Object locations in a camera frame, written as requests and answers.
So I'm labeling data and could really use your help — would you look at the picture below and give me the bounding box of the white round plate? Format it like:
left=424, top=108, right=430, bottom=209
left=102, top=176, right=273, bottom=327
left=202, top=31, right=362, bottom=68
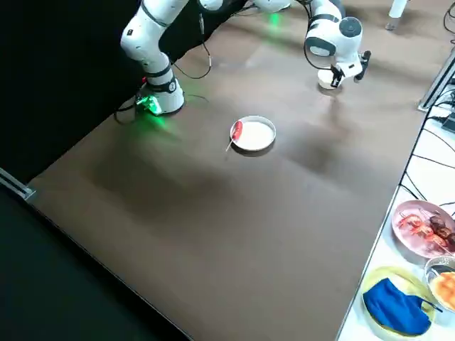
left=229, top=114, right=277, bottom=153

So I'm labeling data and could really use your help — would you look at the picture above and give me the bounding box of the clear glass bowl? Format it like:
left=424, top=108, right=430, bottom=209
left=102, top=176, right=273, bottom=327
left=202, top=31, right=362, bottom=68
left=424, top=254, right=455, bottom=313

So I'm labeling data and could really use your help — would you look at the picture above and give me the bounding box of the dark meatball skewer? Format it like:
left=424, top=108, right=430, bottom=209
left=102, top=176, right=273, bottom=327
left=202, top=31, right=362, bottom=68
left=428, top=215, right=455, bottom=246

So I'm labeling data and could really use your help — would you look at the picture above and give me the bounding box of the blue cloth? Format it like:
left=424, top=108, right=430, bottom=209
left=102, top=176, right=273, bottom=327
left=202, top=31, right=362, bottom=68
left=362, top=278, right=444, bottom=336

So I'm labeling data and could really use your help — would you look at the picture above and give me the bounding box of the pink plate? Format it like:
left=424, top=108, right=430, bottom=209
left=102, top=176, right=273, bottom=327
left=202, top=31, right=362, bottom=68
left=391, top=199, right=455, bottom=259

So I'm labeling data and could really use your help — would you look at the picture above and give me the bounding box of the aluminium profile rail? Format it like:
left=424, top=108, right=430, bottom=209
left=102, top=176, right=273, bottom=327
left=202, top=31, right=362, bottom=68
left=0, top=166, right=36, bottom=202

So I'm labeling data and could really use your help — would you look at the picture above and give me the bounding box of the black cable with inline connector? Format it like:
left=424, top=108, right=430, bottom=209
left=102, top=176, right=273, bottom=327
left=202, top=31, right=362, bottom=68
left=170, top=6, right=214, bottom=80

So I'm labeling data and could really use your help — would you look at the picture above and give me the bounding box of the red sausage on skewer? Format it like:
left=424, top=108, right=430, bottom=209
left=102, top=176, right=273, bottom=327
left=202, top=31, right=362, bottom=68
left=223, top=119, right=245, bottom=153

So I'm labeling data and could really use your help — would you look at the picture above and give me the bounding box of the aluminium profile post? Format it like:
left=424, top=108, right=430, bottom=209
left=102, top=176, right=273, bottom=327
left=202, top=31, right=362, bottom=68
left=417, top=45, right=455, bottom=114

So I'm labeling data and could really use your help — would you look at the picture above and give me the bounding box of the small white bowl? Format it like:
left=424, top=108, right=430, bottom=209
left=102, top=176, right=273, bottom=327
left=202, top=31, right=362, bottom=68
left=317, top=67, right=346, bottom=90

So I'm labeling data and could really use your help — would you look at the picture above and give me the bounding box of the orange bread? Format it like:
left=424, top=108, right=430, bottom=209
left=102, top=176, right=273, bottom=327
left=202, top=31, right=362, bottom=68
left=429, top=271, right=455, bottom=307

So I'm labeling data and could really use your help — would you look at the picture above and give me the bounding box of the black foot cable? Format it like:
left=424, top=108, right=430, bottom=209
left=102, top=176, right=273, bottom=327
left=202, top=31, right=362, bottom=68
left=113, top=99, right=143, bottom=125

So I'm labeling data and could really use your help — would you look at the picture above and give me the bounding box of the yellow plate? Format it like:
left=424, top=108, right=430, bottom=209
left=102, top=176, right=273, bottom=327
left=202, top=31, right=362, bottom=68
left=360, top=265, right=437, bottom=339

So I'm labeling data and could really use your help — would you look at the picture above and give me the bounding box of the red shrimp skewer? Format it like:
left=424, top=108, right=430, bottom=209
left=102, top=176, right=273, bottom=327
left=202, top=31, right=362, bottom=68
left=397, top=211, right=447, bottom=249

